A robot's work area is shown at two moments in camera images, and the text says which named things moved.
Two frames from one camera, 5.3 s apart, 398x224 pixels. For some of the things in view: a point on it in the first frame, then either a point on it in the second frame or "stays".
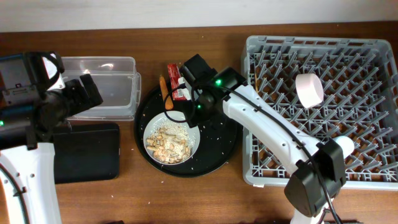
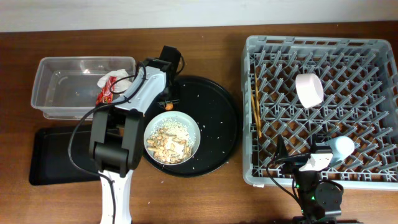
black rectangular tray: [90, 152] stays
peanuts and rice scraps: [171, 142] stays
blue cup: [346, 144] stays
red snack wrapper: [177, 81] -> [106, 94]
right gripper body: [201, 109] -> [293, 165]
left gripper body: [73, 99] -> [170, 88]
